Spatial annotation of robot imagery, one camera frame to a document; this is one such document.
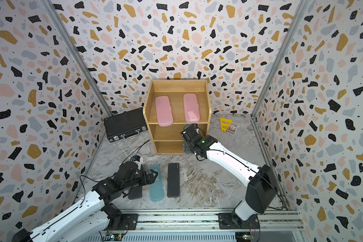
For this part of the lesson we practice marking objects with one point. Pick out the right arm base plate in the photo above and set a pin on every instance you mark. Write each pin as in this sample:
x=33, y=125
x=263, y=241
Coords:
x=230, y=220

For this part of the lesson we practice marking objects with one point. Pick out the middle black pencil case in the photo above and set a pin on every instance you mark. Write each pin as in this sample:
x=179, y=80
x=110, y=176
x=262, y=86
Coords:
x=173, y=180

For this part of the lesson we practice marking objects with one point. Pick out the yellow triangular packet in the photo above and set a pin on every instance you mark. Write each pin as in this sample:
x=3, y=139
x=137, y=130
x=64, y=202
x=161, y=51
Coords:
x=225, y=123

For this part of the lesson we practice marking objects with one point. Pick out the left black pencil case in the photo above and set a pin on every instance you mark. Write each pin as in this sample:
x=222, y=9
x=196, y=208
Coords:
x=136, y=193

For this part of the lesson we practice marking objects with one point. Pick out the teal pencil case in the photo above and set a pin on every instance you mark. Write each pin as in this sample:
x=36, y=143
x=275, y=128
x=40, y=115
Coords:
x=156, y=189
x=189, y=134

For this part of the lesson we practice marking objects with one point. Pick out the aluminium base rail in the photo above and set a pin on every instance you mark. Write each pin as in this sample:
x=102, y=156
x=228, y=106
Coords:
x=201, y=225

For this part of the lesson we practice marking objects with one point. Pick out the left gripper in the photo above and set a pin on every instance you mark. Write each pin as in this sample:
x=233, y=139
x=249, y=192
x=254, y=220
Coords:
x=145, y=181

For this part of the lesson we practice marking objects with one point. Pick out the small card box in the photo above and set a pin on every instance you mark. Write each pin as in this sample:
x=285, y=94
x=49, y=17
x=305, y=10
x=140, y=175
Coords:
x=232, y=128

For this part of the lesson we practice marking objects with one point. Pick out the wooden three-tier shelf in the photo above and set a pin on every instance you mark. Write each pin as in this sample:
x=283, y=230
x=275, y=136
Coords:
x=168, y=140

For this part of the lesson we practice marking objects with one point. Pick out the pink pencil case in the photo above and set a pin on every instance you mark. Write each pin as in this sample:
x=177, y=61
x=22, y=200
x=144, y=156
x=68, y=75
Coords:
x=163, y=111
x=191, y=108

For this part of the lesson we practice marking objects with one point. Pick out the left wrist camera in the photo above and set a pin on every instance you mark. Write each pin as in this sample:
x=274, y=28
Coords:
x=137, y=159

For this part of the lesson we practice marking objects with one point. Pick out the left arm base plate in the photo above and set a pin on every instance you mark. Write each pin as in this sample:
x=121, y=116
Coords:
x=124, y=222

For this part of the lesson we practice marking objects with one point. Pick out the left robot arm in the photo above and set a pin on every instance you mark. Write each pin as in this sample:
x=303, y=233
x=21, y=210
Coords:
x=94, y=212

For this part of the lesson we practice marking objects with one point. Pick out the black pencil case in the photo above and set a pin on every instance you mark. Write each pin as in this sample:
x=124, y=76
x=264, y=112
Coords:
x=136, y=193
x=173, y=180

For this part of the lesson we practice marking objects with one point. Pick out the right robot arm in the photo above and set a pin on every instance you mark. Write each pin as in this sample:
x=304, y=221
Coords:
x=260, y=182

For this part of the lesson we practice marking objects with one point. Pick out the black briefcase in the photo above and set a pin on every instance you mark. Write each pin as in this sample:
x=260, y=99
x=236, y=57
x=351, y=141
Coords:
x=125, y=125

